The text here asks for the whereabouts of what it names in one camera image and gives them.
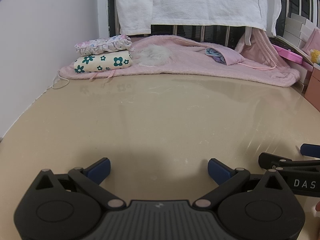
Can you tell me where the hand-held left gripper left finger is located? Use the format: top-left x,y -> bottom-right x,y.
32,157 -> 127,210

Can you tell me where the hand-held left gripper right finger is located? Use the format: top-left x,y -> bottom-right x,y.
194,157 -> 288,210

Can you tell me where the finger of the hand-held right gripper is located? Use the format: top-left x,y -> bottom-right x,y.
300,144 -> 320,159
258,152 -> 320,170

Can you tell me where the blue pink purple-trimmed cloth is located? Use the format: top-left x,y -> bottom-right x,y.
205,47 -> 227,64

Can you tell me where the brown cabinet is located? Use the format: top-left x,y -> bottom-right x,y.
304,66 -> 320,105

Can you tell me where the yellow plush toy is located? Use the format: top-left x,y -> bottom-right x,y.
309,49 -> 320,64

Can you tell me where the flat pink case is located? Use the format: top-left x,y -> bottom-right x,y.
272,44 -> 304,62

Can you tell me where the cream floral folded cloth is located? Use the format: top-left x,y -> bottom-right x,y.
74,51 -> 133,74

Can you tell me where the pink box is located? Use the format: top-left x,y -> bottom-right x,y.
304,27 -> 320,53

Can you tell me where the pink fleece blanket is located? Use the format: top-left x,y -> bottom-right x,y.
59,29 -> 302,88

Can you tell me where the stack of white boxes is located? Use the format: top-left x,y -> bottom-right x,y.
284,12 -> 320,50

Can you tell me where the pink ruffled folded cloth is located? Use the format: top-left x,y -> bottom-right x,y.
74,34 -> 135,57

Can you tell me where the grey fluffy pompom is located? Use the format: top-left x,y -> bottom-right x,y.
136,44 -> 173,67

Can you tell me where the white hanging towel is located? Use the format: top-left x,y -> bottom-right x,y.
115,0 -> 280,37

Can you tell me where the white cable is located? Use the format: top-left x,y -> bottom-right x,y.
51,69 -> 70,89

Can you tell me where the black metal bed frame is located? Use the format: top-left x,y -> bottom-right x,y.
107,0 -> 320,50

